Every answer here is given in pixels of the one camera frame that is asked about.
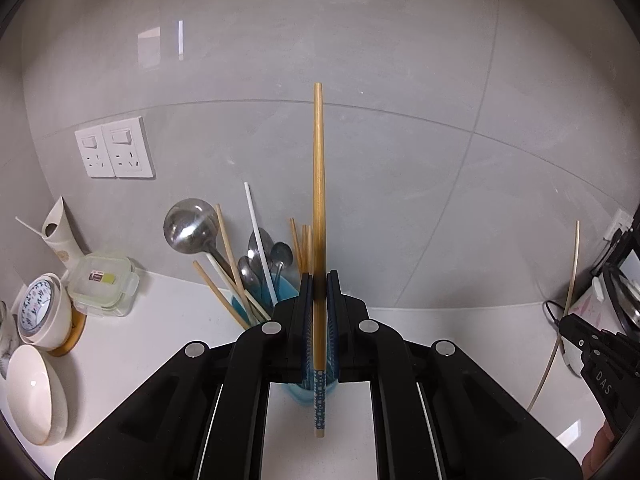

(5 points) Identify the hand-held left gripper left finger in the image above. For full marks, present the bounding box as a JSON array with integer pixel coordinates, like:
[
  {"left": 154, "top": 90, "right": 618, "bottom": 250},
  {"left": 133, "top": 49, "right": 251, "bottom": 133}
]
[{"left": 54, "top": 271, "right": 315, "bottom": 480}]

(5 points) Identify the small white bowl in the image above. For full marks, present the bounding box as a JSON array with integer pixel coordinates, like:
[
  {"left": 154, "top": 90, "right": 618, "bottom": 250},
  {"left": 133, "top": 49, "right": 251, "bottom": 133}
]
[{"left": 16, "top": 272, "right": 73, "bottom": 352}]

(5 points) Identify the round wooden coaster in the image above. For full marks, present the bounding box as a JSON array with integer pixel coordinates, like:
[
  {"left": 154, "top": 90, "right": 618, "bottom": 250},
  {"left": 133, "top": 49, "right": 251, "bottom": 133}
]
[{"left": 47, "top": 307, "right": 87, "bottom": 358}]

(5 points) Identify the glass container green lid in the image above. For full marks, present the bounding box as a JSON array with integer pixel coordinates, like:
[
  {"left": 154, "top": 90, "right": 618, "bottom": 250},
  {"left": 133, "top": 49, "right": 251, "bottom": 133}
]
[{"left": 66, "top": 251, "right": 140, "bottom": 318}]

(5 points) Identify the steel spoon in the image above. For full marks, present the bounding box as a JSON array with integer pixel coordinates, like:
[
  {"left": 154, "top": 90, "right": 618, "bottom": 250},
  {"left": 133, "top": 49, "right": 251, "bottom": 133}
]
[
  {"left": 270, "top": 241, "right": 294, "bottom": 286},
  {"left": 236, "top": 256, "right": 261, "bottom": 301},
  {"left": 247, "top": 229, "right": 275, "bottom": 291}
]

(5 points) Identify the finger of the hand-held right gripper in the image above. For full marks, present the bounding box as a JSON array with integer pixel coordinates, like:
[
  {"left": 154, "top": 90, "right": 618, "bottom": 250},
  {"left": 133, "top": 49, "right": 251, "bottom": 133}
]
[{"left": 557, "top": 312, "right": 603, "bottom": 376}]

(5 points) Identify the white plastic utensil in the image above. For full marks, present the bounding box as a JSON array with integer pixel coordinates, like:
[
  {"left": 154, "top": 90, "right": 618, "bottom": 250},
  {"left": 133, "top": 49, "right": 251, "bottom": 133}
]
[
  {"left": 206, "top": 252, "right": 271, "bottom": 322},
  {"left": 243, "top": 181, "right": 278, "bottom": 307}
]

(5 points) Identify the tan wooden chopstick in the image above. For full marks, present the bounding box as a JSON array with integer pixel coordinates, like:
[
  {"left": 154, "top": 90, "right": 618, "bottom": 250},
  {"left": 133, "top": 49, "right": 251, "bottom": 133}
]
[
  {"left": 215, "top": 203, "right": 248, "bottom": 311},
  {"left": 289, "top": 217, "right": 304, "bottom": 273},
  {"left": 192, "top": 260, "right": 249, "bottom": 330}
]

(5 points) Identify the white wall socket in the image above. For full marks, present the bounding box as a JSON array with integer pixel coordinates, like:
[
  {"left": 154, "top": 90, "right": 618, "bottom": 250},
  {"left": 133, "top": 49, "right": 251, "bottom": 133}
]
[
  {"left": 75, "top": 125, "right": 117, "bottom": 178},
  {"left": 102, "top": 116, "right": 156, "bottom": 179},
  {"left": 602, "top": 208, "right": 633, "bottom": 241}
]

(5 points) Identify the brown chopstick blue patterned end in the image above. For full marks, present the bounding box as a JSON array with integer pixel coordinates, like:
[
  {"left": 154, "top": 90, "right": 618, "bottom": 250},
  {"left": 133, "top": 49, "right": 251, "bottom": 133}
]
[{"left": 311, "top": 82, "right": 328, "bottom": 438}]

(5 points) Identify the black rice cooker power cable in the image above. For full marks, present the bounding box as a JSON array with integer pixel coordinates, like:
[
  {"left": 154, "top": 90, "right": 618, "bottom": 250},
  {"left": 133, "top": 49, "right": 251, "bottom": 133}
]
[{"left": 544, "top": 300, "right": 566, "bottom": 346}]

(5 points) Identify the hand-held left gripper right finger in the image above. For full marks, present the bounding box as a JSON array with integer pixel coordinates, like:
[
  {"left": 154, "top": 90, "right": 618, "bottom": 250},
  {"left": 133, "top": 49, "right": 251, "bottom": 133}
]
[{"left": 326, "top": 270, "right": 583, "bottom": 480}]

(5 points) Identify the thin white stick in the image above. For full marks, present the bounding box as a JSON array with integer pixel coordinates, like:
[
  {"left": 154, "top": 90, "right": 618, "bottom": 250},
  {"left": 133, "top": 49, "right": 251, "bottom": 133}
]
[{"left": 15, "top": 216, "right": 48, "bottom": 238}]

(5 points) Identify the plain pale wooden chopstick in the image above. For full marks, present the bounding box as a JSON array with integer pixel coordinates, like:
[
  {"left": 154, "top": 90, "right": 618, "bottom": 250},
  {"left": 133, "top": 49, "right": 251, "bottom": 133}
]
[{"left": 526, "top": 220, "right": 582, "bottom": 411}]

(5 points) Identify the black appliance with metal ring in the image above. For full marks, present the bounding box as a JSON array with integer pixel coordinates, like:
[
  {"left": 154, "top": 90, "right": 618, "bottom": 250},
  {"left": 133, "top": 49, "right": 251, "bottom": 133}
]
[{"left": 592, "top": 229, "right": 640, "bottom": 333}]

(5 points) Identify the steel ladle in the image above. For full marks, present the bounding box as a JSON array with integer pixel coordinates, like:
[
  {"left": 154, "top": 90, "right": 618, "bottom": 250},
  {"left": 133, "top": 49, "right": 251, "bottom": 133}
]
[{"left": 163, "top": 198, "right": 241, "bottom": 301}]

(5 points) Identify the blue utensil holder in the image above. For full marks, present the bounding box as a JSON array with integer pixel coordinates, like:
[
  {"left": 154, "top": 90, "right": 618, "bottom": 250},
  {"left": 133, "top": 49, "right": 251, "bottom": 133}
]
[{"left": 231, "top": 275, "right": 337, "bottom": 411}]

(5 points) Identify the large white bowl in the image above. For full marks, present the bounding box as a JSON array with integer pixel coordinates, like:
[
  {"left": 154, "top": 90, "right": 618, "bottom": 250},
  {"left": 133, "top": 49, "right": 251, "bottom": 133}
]
[{"left": 6, "top": 344, "right": 69, "bottom": 447}]

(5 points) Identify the person's right hand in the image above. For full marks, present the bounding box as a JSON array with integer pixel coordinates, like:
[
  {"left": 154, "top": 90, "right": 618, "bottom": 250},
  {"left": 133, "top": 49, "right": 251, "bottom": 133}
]
[{"left": 581, "top": 417, "right": 618, "bottom": 476}]

